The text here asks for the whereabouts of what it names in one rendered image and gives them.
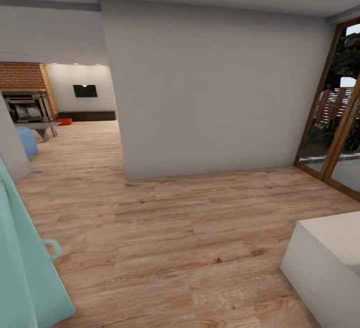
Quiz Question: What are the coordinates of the storage box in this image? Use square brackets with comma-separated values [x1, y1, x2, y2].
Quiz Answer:
[57, 118, 73, 126]

